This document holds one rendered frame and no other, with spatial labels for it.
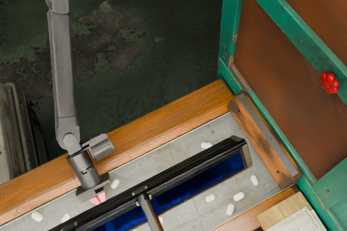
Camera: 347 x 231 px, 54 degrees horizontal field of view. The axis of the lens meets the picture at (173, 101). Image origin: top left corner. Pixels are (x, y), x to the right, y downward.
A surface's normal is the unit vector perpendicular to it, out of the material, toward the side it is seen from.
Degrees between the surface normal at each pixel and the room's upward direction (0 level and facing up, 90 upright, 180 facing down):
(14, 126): 0
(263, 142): 66
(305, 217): 0
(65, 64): 44
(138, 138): 0
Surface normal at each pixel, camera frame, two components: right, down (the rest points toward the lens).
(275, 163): -0.84, 0.21
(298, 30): -0.89, 0.43
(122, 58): -0.07, -0.46
